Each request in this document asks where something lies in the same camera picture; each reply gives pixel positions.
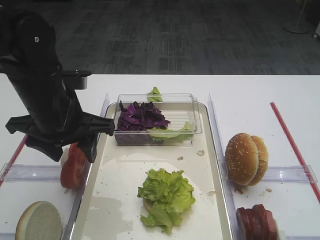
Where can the lettuce leaf in container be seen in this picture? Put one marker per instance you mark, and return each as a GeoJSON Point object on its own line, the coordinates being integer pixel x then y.
{"type": "Point", "coordinates": [176, 136]}

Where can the bottom bun under lettuce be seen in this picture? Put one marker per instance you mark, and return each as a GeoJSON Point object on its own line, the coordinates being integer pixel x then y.
{"type": "Point", "coordinates": [151, 206]}

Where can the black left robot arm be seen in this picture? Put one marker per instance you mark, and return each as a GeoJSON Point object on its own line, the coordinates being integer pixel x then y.
{"type": "Point", "coordinates": [28, 52]}

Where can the white stand base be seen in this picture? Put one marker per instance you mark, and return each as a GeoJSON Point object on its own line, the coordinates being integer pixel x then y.
{"type": "Point", "coordinates": [300, 27]}

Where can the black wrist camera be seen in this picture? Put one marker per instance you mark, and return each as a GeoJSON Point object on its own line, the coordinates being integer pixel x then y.
{"type": "Point", "coordinates": [76, 79]}

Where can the left red strip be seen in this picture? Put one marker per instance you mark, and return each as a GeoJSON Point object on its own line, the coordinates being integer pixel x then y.
{"type": "Point", "coordinates": [15, 152]}

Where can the sesame bun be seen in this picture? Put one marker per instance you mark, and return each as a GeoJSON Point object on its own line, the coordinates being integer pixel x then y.
{"type": "Point", "coordinates": [242, 159]}
{"type": "Point", "coordinates": [263, 159]}

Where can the shredded purple cabbage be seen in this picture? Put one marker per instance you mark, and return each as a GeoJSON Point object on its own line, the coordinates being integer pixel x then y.
{"type": "Point", "coordinates": [141, 117]}

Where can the right long clear divider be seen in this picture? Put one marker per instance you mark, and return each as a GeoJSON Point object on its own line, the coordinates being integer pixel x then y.
{"type": "Point", "coordinates": [234, 230]}

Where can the lettuce piece behind container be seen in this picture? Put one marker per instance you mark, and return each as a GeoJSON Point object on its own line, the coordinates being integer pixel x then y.
{"type": "Point", "coordinates": [154, 95]}

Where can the right lower clear rail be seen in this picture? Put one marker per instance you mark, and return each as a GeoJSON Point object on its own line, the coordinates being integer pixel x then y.
{"type": "Point", "coordinates": [300, 237]}

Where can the tomato slice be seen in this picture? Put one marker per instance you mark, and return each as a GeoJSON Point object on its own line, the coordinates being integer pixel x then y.
{"type": "Point", "coordinates": [71, 176]}

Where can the rear sesame bun top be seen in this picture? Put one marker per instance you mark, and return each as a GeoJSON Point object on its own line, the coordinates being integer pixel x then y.
{"type": "Point", "coordinates": [263, 159]}

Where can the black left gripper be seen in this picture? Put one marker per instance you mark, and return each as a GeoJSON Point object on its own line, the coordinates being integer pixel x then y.
{"type": "Point", "coordinates": [56, 119]}

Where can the sliced meat patties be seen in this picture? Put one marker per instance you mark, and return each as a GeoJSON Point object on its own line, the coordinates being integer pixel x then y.
{"type": "Point", "coordinates": [257, 223]}

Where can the right upper clear rail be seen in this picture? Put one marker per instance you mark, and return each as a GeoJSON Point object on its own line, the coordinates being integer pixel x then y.
{"type": "Point", "coordinates": [290, 174]}

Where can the silver metal tray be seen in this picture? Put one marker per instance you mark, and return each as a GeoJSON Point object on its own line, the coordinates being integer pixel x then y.
{"type": "Point", "coordinates": [110, 208]}

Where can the left upper clear rail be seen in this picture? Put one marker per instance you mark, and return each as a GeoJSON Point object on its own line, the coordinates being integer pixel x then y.
{"type": "Point", "coordinates": [20, 172]}

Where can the red strip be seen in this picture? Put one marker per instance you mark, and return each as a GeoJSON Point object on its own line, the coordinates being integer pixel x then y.
{"type": "Point", "coordinates": [15, 152]}
{"type": "Point", "coordinates": [295, 147]}

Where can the clear rail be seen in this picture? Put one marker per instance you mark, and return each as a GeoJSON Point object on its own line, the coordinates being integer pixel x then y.
{"type": "Point", "coordinates": [7, 236]}
{"type": "Point", "coordinates": [20, 172]}
{"type": "Point", "coordinates": [300, 237]}
{"type": "Point", "coordinates": [290, 174]}

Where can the front sesame bun top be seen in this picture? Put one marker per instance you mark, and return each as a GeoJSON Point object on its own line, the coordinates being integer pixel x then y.
{"type": "Point", "coordinates": [242, 159]}

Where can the clear plastic container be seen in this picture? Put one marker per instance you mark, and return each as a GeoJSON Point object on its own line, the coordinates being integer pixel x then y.
{"type": "Point", "coordinates": [177, 108]}

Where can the pale bun half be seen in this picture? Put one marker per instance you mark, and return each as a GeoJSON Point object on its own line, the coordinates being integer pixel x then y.
{"type": "Point", "coordinates": [40, 221]}

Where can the right red strip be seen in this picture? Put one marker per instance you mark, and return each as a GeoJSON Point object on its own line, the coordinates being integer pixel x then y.
{"type": "Point", "coordinates": [295, 147]}

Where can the green lettuce on bun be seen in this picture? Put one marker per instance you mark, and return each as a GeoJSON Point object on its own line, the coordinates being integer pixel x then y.
{"type": "Point", "coordinates": [174, 194]}

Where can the left lower clear rail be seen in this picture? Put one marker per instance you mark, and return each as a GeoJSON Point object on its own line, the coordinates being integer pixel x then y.
{"type": "Point", "coordinates": [7, 236]}

